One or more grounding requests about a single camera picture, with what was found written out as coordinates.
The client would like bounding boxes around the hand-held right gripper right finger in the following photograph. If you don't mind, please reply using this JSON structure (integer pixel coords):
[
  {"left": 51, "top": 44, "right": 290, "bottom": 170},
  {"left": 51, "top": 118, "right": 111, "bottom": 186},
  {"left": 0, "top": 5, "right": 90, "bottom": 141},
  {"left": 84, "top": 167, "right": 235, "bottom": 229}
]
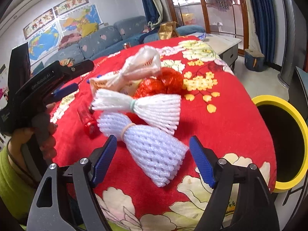
[{"left": 189, "top": 136, "right": 281, "bottom": 231}]

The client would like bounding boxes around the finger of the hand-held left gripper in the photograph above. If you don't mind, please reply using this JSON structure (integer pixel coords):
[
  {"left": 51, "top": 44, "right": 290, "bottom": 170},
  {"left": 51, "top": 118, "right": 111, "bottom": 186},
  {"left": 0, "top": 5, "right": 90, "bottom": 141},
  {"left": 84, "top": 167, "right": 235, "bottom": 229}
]
[
  {"left": 50, "top": 82, "right": 79, "bottom": 103},
  {"left": 61, "top": 60, "right": 95, "bottom": 79}
]

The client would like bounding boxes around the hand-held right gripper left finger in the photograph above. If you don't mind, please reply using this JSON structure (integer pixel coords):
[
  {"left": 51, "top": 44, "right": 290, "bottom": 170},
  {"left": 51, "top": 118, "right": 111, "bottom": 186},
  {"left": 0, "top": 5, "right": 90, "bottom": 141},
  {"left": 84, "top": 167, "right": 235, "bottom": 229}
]
[{"left": 26, "top": 135, "right": 117, "bottom": 231}]

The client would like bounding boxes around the orange white snack packet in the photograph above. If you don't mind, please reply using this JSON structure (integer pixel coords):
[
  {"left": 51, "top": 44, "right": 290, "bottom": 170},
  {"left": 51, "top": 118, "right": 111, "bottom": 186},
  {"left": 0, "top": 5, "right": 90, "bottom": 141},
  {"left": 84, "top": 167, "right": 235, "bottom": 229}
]
[{"left": 90, "top": 71, "right": 140, "bottom": 97}]

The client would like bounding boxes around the clear plastic bag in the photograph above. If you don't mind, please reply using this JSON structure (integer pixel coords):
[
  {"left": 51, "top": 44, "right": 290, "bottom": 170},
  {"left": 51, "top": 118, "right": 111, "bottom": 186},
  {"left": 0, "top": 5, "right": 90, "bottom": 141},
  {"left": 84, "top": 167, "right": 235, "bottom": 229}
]
[{"left": 106, "top": 45, "right": 162, "bottom": 89}]

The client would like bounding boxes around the white foam net green band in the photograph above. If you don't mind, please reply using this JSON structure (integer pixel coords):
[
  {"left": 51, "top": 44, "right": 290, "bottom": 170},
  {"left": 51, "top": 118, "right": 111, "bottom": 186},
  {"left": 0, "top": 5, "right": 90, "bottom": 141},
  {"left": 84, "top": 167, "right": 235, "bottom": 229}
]
[{"left": 91, "top": 89, "right": 182, "bottom": 135}]

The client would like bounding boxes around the yellow-rimmed black trash bin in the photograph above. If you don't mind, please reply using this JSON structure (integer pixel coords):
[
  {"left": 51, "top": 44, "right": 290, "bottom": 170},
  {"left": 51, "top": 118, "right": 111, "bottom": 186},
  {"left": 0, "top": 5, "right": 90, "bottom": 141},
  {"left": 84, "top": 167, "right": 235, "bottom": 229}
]
[{"left": 251, "top": 95, "right": 308, "bottom": 193}]

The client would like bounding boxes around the red mesh bag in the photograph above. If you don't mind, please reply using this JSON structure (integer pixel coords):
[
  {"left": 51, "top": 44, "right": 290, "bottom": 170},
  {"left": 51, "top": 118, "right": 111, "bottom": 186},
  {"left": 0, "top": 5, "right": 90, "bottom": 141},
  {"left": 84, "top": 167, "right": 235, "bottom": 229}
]
[{"left": 133, "top": 67, "right": 184, "bottom": 99}]

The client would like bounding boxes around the person's left forearm green sleeve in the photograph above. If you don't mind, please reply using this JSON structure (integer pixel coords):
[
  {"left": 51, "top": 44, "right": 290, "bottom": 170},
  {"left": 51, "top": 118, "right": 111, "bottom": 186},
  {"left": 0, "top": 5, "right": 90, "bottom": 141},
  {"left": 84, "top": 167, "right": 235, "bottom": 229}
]
[{"left": 0, "top": 137, "right": 52, "bottom": 229}]

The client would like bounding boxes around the person's left hand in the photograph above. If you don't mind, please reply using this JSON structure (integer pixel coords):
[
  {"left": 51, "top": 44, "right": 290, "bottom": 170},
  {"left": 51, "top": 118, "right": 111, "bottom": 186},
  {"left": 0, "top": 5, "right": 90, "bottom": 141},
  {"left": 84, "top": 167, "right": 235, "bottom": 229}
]
[{"left": 10, "top": 102, "right": 57, "bottom": 160}]

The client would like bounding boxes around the red pink clothes pile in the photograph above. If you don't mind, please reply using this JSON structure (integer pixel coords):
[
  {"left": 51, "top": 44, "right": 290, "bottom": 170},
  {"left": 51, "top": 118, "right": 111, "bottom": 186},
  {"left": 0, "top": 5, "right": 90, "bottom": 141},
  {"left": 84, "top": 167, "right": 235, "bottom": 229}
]
[{"left": 59, "top": 32, "right": 82, "bottom": 46}]

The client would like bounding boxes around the blue heart-print sofa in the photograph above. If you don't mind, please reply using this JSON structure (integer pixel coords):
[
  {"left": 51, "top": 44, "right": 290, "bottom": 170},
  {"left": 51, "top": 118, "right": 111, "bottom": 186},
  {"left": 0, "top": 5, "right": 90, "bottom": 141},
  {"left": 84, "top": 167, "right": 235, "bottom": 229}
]
[{"left": 31, "top": 16, "right": 206, "bottom": 77}]

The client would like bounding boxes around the red lighter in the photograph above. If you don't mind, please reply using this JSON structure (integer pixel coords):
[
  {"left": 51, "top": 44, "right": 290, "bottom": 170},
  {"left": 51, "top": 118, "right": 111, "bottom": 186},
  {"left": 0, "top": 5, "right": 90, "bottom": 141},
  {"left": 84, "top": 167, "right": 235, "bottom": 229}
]
[{"left": 77, "top": 106, "right": 98, "bottom": 139}]

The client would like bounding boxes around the yellow cloth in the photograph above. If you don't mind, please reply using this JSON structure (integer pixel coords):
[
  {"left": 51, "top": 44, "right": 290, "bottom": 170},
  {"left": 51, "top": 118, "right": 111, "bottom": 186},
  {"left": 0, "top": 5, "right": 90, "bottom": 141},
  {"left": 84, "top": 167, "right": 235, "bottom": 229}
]
[{"left": 82, "top": 23, "right": 99, "bottom": 37}]

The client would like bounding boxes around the red floral blanket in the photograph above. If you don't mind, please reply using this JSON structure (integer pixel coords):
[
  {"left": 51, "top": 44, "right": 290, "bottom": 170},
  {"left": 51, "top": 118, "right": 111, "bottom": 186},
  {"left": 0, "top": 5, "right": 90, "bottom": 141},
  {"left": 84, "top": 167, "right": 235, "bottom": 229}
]
[{"left": 49, "top": 36, "right": 277, "bottom": 231}]

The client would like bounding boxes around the world map poster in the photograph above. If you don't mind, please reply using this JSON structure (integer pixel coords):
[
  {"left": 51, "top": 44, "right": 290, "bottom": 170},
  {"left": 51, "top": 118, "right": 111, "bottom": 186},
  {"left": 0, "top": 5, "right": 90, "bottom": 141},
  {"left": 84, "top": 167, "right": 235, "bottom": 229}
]
[{"left": 28, "top": 25, "right": 60, "bottom": 59}]

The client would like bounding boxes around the country map poster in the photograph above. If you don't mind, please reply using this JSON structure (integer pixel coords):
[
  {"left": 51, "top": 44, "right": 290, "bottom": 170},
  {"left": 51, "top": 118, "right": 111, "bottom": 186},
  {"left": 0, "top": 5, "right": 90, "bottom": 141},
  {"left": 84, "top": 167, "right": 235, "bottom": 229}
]
[{"left": 59, "top": 3, "right": 101, "bottom": 38}]

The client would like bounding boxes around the framed calligraphy scroll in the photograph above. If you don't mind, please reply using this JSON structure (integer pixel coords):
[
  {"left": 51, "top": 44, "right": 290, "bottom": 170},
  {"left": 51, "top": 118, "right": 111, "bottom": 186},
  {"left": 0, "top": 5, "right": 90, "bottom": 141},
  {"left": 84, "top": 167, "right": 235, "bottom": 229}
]
[
  {"left": 23, "top": 8, "right": 54, "bottom": 40},
  {"left": 53, "top": 0, "right": 87, "bottom": 16}
]

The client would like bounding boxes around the blue curtain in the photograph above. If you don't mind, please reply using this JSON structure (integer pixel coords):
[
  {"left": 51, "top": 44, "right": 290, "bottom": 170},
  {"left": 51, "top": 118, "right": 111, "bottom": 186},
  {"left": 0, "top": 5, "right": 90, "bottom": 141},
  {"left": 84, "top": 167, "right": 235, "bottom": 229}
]
[
  {"left": 137, "top": 0, "right": 164, "bottom": 26},
  {"left": 245, "top": 0, "right": 276, "bottom": 64}
]

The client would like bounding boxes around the golden gift bag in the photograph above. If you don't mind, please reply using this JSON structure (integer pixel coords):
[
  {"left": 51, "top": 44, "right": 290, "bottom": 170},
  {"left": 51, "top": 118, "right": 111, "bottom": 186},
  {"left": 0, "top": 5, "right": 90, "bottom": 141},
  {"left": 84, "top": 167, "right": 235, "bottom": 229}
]
[{"left": 157, "top": 21, "right": 180, "bottom": 40}]

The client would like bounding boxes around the blue round stool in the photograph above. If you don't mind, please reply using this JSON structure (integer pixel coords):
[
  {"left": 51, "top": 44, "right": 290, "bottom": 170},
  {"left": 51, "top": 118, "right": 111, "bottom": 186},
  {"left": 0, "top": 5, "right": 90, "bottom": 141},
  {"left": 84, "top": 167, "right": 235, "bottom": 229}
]
[{"left": 244, "top": 49, "right": 265, "bottom": 72}]

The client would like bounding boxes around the yellow cardboard box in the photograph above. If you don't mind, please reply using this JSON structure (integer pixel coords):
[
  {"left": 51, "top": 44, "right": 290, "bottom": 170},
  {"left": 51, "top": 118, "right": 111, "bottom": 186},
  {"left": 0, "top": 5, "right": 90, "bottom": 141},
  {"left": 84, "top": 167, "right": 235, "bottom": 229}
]
[{"left": 182, "top": 13, "right": 195, "bottom": 26}]

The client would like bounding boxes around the grey coffee table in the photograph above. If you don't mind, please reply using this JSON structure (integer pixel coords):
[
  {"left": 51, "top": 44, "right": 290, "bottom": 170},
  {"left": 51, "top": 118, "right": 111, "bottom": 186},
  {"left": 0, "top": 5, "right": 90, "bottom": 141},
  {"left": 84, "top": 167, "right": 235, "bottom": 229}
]
[{"left": 200, "top": 32, "right": 242, "bottom": 71}]

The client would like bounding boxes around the grey television cabinet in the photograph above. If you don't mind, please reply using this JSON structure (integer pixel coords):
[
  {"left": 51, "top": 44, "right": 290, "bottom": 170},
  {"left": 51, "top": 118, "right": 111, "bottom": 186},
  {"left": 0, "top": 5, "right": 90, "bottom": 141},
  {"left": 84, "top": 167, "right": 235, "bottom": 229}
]
[{"left": 287, "top": 66, "right": 308, "bottom": 121}]

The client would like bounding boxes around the wooden framed glass door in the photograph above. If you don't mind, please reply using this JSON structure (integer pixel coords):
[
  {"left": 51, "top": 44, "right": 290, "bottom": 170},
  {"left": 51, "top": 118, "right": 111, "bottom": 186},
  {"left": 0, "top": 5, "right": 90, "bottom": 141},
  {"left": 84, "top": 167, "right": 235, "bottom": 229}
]
[{"left": 161, "top": 0, "right": 249, "bottom": 51}]

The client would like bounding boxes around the grey tower air conditioner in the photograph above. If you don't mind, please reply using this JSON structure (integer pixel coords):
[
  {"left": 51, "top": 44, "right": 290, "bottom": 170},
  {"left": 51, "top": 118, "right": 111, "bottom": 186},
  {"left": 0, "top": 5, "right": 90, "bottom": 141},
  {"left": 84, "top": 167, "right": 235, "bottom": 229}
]
[{"left": 277, "top": 0, "right": 296, "bottom": 86}]

